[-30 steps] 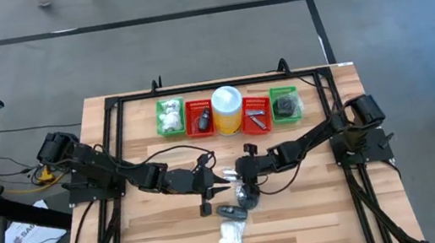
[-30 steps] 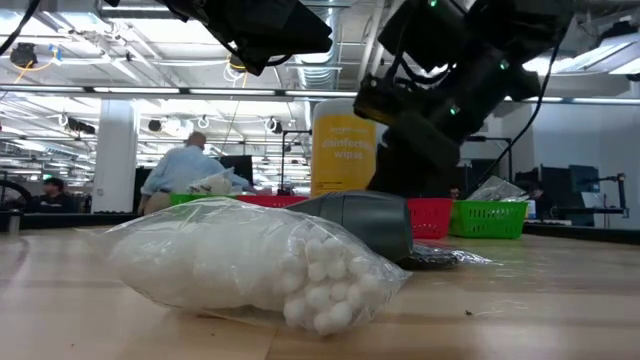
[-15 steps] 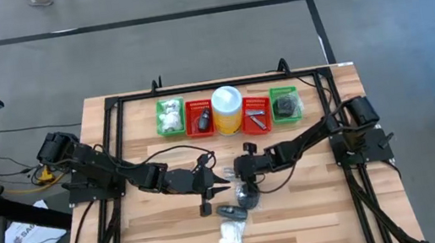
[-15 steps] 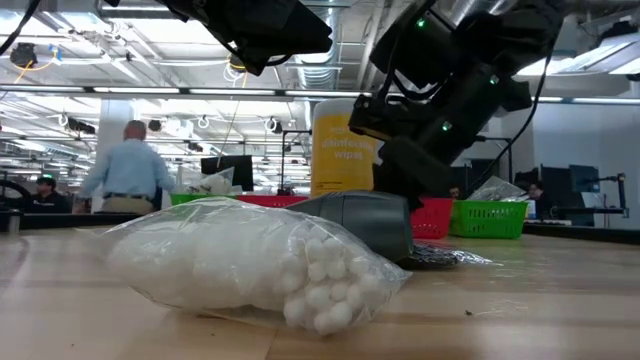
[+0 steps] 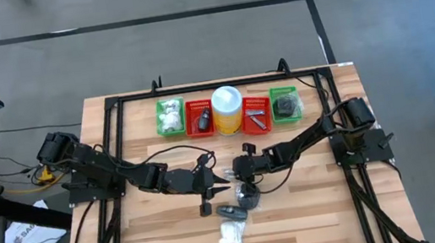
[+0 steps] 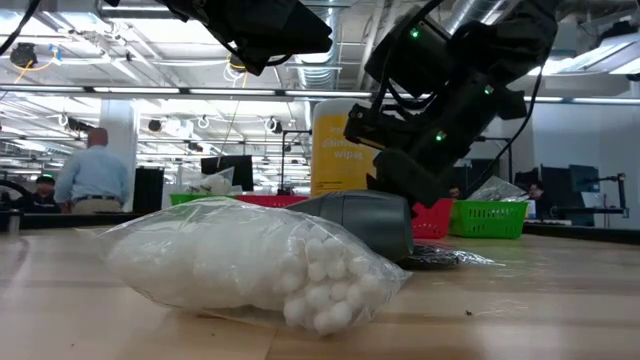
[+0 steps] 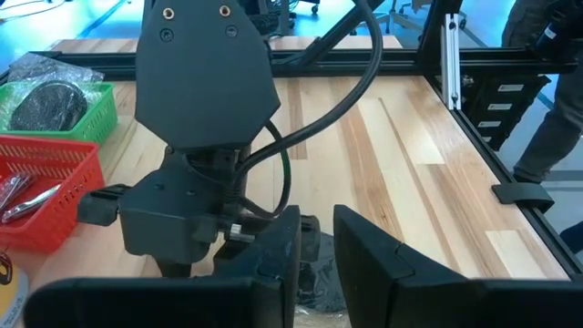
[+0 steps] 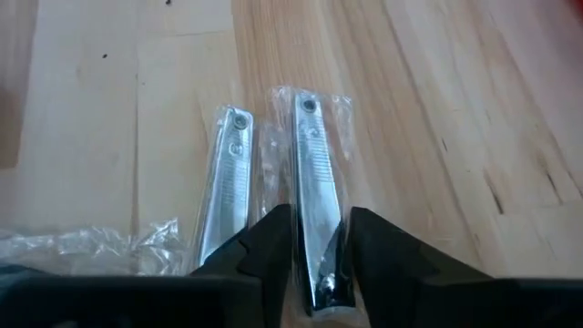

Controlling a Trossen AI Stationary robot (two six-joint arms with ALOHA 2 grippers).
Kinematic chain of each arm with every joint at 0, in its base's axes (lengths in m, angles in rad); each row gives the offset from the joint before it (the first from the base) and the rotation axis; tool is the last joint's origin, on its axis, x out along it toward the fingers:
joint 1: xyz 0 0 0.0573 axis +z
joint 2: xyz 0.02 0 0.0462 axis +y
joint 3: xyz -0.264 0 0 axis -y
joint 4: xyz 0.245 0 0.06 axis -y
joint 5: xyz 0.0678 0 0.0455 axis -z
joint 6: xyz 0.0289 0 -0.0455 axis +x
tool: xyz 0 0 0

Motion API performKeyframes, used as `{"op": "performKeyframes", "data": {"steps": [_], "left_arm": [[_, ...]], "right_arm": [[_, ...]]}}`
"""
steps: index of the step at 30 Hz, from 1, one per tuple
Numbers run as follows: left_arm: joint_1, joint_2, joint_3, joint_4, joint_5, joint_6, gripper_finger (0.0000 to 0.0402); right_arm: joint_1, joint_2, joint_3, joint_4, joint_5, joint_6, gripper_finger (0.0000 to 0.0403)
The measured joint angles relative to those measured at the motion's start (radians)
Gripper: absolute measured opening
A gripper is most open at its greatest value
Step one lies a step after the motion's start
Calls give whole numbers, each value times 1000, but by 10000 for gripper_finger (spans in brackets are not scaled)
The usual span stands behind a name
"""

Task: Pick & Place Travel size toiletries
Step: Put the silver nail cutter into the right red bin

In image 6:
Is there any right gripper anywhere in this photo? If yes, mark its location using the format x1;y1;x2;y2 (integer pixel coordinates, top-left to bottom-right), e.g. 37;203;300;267
366;69;526;209

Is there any dark grey travel trimmer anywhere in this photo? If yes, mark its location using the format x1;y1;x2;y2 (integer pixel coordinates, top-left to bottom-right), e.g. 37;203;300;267
299;189;415;264

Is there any clear plastic wrapper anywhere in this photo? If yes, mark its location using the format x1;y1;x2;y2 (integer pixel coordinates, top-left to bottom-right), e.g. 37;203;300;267
399;243;504;272

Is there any black round pad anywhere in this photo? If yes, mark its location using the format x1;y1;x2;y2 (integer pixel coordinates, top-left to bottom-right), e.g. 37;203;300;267
467;174;529;203

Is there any bag of white cotton balls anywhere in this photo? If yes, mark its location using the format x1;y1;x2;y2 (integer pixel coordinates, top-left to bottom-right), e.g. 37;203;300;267
94;196;412;337
185;166;236;196

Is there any yellow disinfecting wipes canister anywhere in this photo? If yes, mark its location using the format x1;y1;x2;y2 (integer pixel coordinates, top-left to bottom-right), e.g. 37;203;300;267
309;98;381;199

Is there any black partition panel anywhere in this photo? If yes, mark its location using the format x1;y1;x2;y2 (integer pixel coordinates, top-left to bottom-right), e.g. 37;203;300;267
449;157;511;200

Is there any green plastic basket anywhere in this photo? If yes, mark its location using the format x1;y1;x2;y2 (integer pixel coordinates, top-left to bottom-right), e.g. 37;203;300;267
448;199;530;240
168;192;241;207

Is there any long ceiling light strip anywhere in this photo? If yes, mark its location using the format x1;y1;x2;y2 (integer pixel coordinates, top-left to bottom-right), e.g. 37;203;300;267
0;83;640;105

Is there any black cabinet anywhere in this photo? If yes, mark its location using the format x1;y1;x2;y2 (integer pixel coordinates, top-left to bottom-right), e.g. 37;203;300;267
132;166;165;215

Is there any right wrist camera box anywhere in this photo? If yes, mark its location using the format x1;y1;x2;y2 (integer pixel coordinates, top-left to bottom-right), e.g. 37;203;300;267
343;99;401;150

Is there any ribbed silver air duct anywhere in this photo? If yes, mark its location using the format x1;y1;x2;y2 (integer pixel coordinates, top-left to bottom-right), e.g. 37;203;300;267
294;49;341;91

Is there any black ceiling camera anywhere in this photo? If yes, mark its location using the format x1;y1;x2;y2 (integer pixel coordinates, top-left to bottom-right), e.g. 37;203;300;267
9;42;39;69

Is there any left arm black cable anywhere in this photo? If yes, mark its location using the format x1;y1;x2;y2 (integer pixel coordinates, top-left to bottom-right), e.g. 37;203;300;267
0;0;42;55

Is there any black aluminium table frame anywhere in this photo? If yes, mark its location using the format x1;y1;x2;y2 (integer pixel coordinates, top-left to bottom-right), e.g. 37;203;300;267
0;210;640;246

